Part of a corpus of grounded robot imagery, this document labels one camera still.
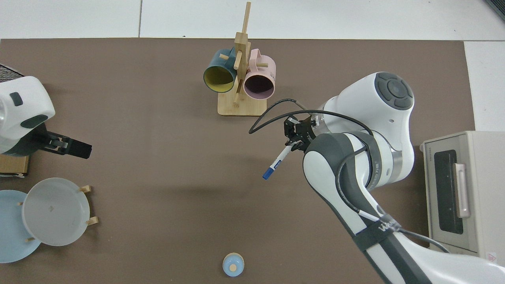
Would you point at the pink mug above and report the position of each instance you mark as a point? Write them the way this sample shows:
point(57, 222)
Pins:
point(260, 85)

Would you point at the brown table cloth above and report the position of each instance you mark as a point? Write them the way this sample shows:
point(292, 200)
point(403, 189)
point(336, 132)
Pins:
point(177, 177)

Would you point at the grey plate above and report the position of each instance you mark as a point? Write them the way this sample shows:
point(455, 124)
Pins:
point(55, 213)

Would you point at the wooden cup stand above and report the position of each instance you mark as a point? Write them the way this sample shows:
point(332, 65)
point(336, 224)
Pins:
point(242, 108)

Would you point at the white marker with blue cap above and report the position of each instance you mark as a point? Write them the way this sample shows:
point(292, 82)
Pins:
point(278, 161)

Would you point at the dark teal mug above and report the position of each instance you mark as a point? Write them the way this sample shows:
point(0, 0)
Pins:
point(217, 77)

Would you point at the wooden plate rack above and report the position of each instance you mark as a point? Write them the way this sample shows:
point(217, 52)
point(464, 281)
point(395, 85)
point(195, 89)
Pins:
point(92, 221)

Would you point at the light blue plate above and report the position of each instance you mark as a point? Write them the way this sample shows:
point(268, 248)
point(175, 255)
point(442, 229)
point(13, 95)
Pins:
point(10, 228)

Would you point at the pale toaster oven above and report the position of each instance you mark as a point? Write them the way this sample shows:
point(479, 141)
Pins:
point(485, 189)

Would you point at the small blue round bell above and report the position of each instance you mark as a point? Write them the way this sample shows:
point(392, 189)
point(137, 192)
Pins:
point(233, 265)

